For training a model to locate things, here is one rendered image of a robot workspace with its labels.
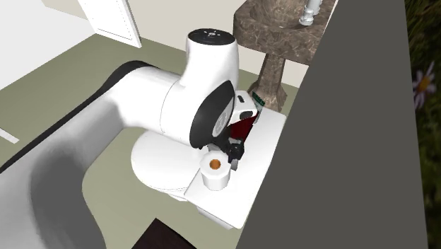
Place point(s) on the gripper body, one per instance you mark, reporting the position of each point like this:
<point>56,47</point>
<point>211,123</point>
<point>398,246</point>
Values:
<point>243,128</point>

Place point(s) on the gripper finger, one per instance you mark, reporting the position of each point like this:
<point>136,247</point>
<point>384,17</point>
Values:
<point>236,151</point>
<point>222,147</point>

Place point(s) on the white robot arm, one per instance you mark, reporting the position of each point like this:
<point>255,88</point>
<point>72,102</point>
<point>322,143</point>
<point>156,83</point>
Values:
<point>144,100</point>

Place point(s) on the white toilet paper roll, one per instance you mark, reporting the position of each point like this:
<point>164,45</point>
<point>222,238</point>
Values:
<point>216,176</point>

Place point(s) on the green box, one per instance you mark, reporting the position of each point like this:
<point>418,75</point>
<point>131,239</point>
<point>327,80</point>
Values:
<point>258,99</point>

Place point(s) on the dark robot stand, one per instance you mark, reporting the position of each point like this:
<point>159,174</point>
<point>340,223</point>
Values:
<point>162,236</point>

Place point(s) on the silver faucet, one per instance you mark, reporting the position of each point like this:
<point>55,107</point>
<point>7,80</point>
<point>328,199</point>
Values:
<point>310,12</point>

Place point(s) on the white door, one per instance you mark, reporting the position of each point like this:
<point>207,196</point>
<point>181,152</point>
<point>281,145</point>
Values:
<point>113,17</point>

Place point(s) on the brown marble pedestal sink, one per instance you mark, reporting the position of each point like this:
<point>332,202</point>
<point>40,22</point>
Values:
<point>275,38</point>

